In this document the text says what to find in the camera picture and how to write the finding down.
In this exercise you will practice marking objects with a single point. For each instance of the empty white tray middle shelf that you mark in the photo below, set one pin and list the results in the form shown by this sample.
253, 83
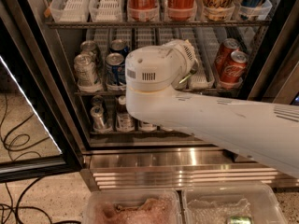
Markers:
201, 79

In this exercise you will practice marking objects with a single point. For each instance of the clear bin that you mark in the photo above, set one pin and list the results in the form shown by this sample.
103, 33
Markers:
214, 203
133, 206

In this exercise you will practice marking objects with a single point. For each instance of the blue Pepsi can rear left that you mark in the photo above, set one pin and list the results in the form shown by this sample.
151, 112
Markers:
119, 46

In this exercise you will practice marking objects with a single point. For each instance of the empty clear tray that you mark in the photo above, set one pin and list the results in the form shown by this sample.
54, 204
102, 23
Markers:
106, 10
69, 10

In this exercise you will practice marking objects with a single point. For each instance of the red Coke can rear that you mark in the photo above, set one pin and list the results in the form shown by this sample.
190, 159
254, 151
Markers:
227, 46

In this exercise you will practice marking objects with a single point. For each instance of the white Sprite can front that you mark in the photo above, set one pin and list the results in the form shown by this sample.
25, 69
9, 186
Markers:
86, 70

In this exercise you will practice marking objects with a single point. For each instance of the brown tea bottle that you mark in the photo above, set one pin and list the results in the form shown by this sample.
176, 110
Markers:
125, 123
147, 127

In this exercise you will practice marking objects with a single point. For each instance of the silver can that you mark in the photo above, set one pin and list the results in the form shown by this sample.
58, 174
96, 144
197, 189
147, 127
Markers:
99, 117
97, 100

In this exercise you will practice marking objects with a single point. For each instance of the green can front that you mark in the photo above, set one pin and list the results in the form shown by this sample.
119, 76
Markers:
186, 77

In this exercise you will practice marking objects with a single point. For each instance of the blue Pepsi can front left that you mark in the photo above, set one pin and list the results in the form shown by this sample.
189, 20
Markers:
115, 66

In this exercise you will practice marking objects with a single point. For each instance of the empty clear tray top left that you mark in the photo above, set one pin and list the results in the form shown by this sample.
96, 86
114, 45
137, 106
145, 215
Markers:
69, 10

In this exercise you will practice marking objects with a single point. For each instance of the silver can bottom front left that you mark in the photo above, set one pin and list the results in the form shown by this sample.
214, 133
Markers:
99, 117

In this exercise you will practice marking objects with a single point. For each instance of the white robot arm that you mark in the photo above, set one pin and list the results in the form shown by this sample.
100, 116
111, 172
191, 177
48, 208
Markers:
263, 132

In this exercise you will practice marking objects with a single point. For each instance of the white Sprite can rear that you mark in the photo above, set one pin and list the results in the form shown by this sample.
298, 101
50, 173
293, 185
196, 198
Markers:
90, 47

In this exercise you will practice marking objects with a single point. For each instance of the brown tea bottle right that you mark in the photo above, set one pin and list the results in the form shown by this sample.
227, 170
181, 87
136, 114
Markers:
147, 127

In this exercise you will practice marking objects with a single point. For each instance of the clear bin left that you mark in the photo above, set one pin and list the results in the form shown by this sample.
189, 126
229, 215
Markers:
133, 206

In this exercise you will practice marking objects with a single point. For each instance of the silver can bottom rear left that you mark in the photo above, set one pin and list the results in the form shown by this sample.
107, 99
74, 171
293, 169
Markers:
97, 100

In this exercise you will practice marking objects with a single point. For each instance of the green can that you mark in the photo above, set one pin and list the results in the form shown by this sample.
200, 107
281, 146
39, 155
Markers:
186, 77
239, 220

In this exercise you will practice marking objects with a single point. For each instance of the red Coke can front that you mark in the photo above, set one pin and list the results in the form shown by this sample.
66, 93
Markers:
234, 67

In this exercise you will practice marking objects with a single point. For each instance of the blue pepsi can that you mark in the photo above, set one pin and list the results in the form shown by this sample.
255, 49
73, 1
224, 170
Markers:
115, 66
119, 46

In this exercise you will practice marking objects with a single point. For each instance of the white sprite can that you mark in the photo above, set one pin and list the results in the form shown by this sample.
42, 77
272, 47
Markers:
86, 70
90, 47

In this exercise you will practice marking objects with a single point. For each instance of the green can in bin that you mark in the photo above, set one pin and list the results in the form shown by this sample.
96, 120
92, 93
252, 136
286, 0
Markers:
239, 220

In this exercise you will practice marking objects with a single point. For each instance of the glass fridge door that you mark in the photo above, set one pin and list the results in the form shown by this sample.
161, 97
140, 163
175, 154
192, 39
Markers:
39, 135

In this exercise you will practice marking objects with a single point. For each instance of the clear bin right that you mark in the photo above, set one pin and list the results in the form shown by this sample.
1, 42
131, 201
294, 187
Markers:
214, 203

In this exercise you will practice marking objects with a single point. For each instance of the steel fridge cabinet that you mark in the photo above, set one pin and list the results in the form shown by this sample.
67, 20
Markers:
166, 158

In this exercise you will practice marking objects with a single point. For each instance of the brown tea bottle left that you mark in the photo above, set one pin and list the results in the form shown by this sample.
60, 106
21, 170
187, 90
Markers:
125, 123

